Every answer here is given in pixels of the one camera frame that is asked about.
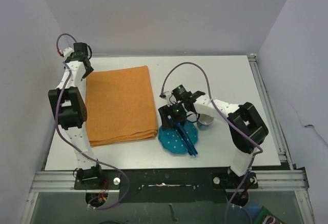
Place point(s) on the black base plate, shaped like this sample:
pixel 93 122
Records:
pixel 163 185

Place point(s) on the blue polka dot plate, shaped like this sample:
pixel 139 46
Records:
pixel 171 141

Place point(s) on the blue plastic spoon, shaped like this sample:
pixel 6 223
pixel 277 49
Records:
pixel 191 133

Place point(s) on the orange cloth placemat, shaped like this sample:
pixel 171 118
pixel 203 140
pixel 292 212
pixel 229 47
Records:
pixel 120 106

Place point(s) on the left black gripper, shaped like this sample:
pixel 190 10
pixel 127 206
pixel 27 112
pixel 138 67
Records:
pixel 88 72

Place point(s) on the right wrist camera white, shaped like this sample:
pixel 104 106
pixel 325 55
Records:
pixel 169 97

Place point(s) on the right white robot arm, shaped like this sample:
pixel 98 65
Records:
pixel 247 128

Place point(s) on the green object at corner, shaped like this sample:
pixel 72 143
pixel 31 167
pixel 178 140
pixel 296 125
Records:
pixel 266 217

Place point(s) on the blue plastic fork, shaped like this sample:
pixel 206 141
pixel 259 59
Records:
pixel 184 140

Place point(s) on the blue white mug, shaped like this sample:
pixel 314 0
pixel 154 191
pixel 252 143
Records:
pixel 204 122

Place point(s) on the aluminium frame rail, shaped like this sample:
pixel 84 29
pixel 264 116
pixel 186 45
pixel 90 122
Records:
pixel 235 78

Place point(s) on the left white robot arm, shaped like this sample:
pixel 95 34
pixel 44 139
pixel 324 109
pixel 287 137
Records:
pixel 70 112

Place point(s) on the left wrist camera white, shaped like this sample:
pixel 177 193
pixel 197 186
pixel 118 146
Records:
pixel 67 52

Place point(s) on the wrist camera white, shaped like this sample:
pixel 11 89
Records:
pixel 67 52
pixel 169 97

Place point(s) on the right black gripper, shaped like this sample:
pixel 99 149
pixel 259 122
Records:
pixel 166 112

